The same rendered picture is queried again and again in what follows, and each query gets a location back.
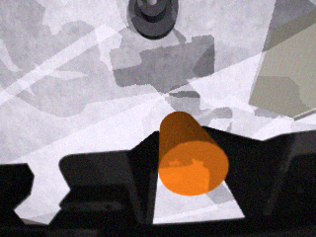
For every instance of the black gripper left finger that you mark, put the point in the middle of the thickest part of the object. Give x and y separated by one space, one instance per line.
136 168

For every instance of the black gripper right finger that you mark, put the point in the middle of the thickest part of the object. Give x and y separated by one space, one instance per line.
257 167

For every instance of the orange knob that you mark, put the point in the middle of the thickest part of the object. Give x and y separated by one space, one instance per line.
190 162

